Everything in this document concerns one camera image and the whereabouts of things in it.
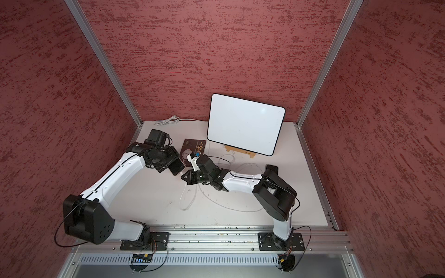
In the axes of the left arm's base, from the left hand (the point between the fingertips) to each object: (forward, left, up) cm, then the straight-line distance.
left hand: (174, 162), depth 83 cm
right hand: (-8, -5, -4) cm, 10 cm away
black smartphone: (-3, -2, +1) cm, 4 cm away
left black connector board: (-37, +10, -17) cm, 42 cm away
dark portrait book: (+20, -3, -14) cm, 25 cm away
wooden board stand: (+19, -27, -13) cm, 35 cm away
